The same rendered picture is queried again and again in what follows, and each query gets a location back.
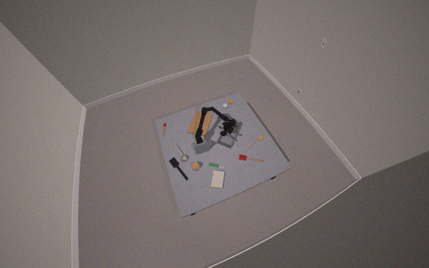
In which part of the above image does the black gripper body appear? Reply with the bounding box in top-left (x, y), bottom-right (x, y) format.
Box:
top-left (220, 125), bottom-right (232, 136)

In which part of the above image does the light brown wooden board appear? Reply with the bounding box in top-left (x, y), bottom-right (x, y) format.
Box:
top-left (187, 111), bottom-right (213, 136)

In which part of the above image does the black spatula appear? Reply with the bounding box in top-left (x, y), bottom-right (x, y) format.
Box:
top-left (170, 157), bottom-right (188, 180)

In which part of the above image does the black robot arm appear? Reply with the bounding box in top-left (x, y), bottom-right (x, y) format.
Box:
top-left (195, 107), bottom-right (236, 144)

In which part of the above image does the red spatula with wooden handle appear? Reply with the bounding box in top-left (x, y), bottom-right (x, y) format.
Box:
top-left (239, 155), bottom-right (257, 160)

